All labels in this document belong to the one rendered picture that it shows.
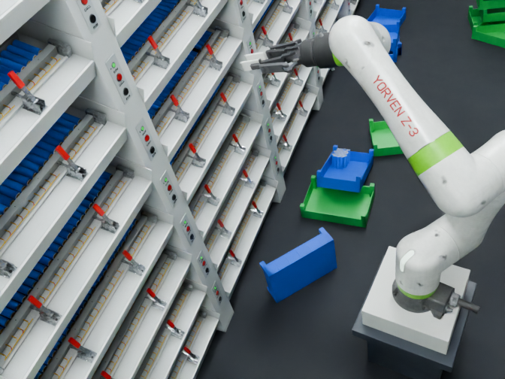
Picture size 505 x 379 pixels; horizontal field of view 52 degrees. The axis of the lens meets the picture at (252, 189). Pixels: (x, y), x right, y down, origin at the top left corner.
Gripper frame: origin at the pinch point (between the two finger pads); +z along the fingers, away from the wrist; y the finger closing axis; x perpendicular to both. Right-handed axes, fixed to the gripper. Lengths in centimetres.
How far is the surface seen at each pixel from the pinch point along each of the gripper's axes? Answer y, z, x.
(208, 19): 12.3, 17.1, 9.8
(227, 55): 19.8, 22.0, -7.8
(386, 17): 198, 21, -100
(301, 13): 100, 30, -38
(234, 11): 30.3, 18.8, 2.2
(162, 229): -43, 27, -27
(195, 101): -6.1, 22.5, -7.5
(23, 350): -93, 24, -7
